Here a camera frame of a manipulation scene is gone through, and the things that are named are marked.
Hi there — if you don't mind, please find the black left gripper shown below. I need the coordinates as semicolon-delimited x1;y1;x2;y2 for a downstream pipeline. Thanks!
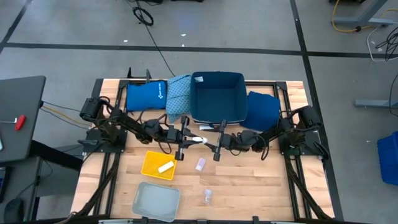
166;116;201;161

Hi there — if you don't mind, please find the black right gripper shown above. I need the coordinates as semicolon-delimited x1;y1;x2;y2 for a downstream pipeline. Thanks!
205;119;240;162

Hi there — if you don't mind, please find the navy white-striped fabric bin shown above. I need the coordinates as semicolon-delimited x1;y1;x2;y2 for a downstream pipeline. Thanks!
189;71;249;126

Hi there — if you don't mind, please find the teal patterned cloth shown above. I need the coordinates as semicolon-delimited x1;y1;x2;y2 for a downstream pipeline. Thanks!
165;73;193;124

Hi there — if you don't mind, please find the dark navy cloth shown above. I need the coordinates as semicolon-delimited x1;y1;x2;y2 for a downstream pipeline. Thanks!
239;91;281;132

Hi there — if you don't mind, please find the grey plastic bin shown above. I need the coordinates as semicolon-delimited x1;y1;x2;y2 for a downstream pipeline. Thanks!
131;181;182;223

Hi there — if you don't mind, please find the yellow slotted plastic basket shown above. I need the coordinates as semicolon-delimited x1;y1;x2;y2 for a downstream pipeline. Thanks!
140;150;178;181

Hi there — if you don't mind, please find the blue pouch with white logo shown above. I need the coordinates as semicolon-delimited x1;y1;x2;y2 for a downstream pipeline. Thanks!
126;80;169;112

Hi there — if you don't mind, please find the grey desk foot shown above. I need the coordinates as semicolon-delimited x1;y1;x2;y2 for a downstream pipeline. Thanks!
355;98;398;110

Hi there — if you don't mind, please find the blue plastic crate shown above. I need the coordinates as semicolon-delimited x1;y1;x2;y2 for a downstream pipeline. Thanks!
377;131;398;187

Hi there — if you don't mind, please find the dark grey desk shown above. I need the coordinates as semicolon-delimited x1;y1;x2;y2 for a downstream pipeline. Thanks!
0;75;47;164

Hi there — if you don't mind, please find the black computer mouse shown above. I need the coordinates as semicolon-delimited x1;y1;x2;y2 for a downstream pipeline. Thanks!
3;198;25;223

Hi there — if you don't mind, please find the black table frame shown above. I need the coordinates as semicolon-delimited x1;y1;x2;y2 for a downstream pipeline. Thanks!
82;77;335;222

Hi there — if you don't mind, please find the black coiled floor cable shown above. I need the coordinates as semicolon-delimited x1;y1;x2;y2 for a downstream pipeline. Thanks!
126;0;177;78

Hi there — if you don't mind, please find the silver frame rail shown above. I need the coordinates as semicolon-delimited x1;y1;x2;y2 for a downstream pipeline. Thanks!
98;219;135;224

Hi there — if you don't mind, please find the yellow wire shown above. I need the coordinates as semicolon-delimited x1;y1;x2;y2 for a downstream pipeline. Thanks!
42;105;91;127

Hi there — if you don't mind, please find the yellow floor cable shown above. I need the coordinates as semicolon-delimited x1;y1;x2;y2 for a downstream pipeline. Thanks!
331;0;398;34

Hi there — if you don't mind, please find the red-handled tool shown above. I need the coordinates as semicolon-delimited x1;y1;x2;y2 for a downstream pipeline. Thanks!
14;114;27;131

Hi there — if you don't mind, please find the white floor cable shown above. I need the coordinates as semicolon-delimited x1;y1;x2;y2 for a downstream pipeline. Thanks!
366;24;398;63

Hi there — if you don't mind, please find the grey desk frame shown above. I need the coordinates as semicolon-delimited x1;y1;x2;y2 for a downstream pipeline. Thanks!
329;0;398;27

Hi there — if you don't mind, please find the black cable bundle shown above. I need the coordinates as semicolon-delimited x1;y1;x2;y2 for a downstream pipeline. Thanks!
374;26;398;62

